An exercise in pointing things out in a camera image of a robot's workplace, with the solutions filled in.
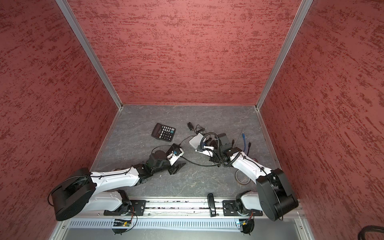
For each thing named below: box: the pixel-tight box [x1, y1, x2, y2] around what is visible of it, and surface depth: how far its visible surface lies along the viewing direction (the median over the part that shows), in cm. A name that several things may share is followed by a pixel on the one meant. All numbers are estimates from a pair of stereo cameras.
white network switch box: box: [189, 133, 207, 149], surface depth 101 cm
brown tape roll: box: [235, 169, 251, 186], surface depth 85 cm
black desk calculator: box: [151, 122, 176, 143], surface depth 104 cm
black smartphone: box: [165, 143, 182, 156], surface depth 74 cm
